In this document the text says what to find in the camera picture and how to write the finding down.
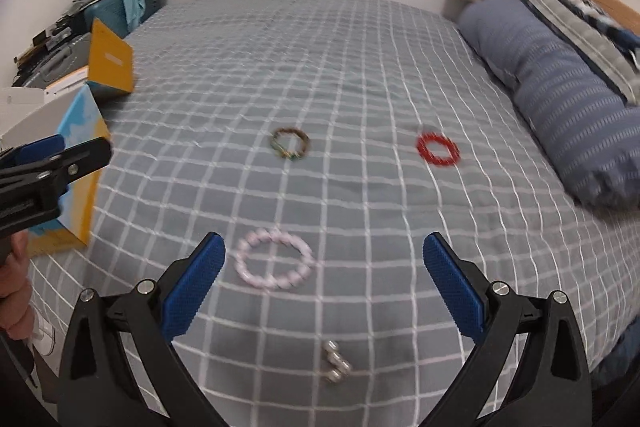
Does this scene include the light blue cloth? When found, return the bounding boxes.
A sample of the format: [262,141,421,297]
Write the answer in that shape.
[122,0,145,32]

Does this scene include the grey case on desk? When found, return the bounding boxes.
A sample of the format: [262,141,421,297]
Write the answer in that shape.
[12,34,91,89]

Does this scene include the person's left hand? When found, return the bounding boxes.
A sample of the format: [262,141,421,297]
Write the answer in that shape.
[0,231,35,340]

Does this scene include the grey checked bed cover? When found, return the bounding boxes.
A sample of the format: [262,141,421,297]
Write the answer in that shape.
[32,0,639,426]

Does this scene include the dark patterned pillow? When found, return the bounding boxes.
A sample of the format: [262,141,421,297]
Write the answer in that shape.
[559,0,639,69]

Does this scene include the red bead bracelet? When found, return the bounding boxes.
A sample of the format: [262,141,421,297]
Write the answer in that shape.
[415,132,461,168]

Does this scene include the blue yellow jewelry box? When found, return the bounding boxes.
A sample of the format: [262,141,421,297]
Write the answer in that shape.
[24,86,110,257]

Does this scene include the wooden headboard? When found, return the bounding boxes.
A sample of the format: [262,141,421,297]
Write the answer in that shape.
[593,0,640,34]

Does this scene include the pink bead bracelet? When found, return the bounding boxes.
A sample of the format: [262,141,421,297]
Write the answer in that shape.
[233,227,317,292]

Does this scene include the white pearl earrings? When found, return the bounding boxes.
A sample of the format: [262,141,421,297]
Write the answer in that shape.
[322,340,352,384]

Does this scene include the teal suitcase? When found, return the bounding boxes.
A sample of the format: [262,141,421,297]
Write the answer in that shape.
[84,0,149,38]

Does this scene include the grey checked pillow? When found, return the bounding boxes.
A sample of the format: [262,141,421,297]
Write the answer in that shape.
[523,0,639,105]

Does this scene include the blue striped bolster pillow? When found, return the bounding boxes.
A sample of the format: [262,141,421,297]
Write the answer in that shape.
[458,0,639,210]

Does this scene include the white cardboard box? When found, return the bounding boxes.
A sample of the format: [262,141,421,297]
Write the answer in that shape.
[1,66,89,150]

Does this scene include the brown wooden bead bracelet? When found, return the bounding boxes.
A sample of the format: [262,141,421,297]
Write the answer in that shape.
[269,126,312,160]

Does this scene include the yellow box lid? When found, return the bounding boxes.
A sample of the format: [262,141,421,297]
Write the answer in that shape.
[87,18,134,100]

